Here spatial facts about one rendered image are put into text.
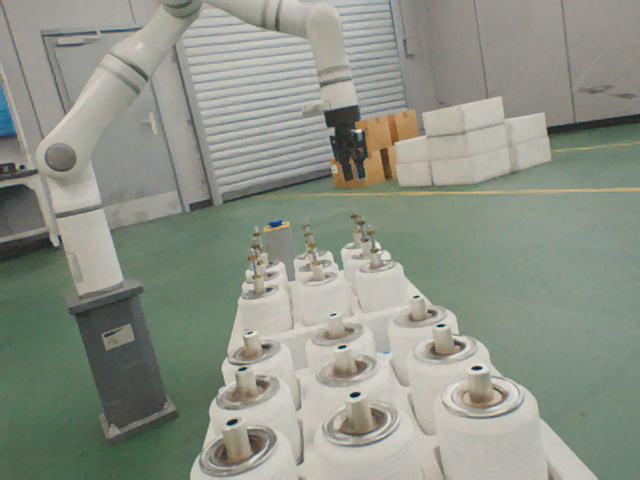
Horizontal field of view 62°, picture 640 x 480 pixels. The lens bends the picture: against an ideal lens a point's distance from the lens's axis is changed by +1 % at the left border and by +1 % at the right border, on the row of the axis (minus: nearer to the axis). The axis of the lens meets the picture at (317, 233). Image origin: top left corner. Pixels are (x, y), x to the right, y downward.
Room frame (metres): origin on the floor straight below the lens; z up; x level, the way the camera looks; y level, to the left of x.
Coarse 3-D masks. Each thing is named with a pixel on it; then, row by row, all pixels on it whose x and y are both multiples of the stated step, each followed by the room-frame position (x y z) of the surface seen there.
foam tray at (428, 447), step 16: (304, 384) 0.72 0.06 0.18; (304, 400) 0.67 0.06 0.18; (400, 400) 0.62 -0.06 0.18; (304, 416) 0.63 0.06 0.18; (208, 432) 0.64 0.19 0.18; (304, 432) 0.59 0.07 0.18; (416, 432) 0.54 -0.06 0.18; (544, 432) 0.50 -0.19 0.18; (304, 448) 0.56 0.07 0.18; (432, 448) 0.51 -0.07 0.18; (544, 448) 0.47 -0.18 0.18; (560, 448) 0.47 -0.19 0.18; (304, 464) 0.53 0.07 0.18; (432, 464) 0.48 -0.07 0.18; (560, 464) 0.45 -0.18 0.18; (576, 464) 0.44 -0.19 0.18
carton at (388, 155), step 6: (384, 150) 5.08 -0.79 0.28; (390, 150) 5.04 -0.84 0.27; (384, 156) 5.10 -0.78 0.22; (390, 156) 5.04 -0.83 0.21; (396, 156) 5.07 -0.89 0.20; (384, 162) 5.11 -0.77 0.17; (390, 162) 5.04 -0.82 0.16; (396, 162) 5.07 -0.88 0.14; (384, 168) 5.13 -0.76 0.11; (390, 168) 5.04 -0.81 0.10; (384, 174) 5.14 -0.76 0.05; (390, 174) 5.06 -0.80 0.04; (396, 174) 5.05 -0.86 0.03
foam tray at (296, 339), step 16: (352, 304) 1.03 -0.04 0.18; (240, 320) 1.08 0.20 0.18; (352, 320) 0.94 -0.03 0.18; (368, 320) 0.94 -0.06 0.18; (384, 320) 0.94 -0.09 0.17; (240, 336) 0.98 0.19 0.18; (272, 336) 0.95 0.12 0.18; (288, 336) 0.93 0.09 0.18; (304, 336) 0.93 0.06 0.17; (384, 336) 0.94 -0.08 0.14; (304, 352) 0.93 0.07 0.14; (304, 368) 0.93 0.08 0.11
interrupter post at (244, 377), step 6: (240, 366) 0.59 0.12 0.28; (246, 366) 0.58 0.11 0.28; (234, 372) 0.58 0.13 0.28; (240, 372) 0.57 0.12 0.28; (246, 372) 0.57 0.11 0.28; (252, 372) 0.58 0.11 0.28; (240, 378) 0.57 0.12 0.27; (246, 378) 0.57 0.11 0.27; (252, 378) 0.57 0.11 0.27; (240, 384) 0.57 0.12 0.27; (246, 384) 0.57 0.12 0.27; (252, 384) 0.57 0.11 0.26; (240, 390) 0.57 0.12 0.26; (246, 390) 0.57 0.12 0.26; (252, 390) 0.57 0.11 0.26; (240, 396) 0.57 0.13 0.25; (246, 396) 0.57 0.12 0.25
